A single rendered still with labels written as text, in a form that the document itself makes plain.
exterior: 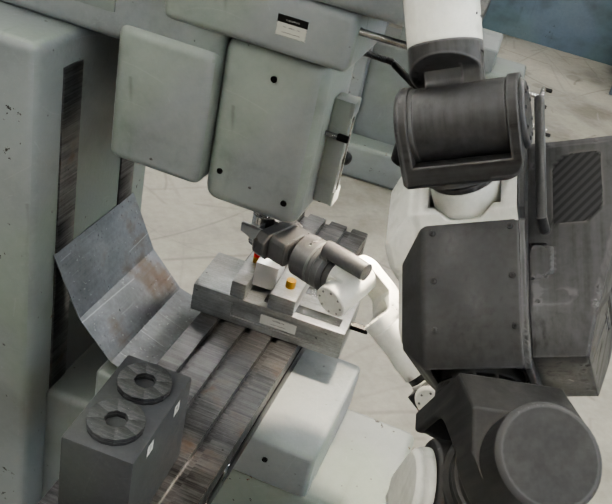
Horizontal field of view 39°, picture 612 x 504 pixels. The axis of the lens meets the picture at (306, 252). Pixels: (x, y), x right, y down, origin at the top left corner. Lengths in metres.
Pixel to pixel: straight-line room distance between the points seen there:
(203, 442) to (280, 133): 0.59
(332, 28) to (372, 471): 0.99
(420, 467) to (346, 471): 0.90
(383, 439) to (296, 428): 0.29
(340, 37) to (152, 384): 0.64
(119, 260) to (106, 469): 0.70
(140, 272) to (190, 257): 1.83
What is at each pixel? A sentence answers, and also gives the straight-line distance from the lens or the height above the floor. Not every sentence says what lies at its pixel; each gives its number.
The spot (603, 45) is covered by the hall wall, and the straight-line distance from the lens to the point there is 8.15.
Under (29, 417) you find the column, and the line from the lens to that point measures 2.01.
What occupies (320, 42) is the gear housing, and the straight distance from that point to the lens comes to 1.41.
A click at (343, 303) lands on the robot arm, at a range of 1.55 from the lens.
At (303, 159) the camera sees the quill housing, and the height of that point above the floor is 1.45.
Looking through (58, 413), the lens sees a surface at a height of 0.69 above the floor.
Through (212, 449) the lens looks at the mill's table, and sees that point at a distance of 1.63.
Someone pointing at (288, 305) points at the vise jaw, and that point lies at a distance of 1.84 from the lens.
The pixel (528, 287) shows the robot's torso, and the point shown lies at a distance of 1.07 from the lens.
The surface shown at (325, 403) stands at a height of 0.87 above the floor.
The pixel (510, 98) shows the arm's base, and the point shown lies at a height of 1.79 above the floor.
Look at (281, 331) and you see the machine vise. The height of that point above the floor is 0.97.
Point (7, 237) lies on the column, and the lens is 1.74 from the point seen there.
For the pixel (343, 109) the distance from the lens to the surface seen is 1.54.
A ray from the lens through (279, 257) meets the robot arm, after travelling 1.65.
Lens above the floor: 2.11
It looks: 32 degrees down
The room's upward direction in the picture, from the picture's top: 13 degrees clockwise
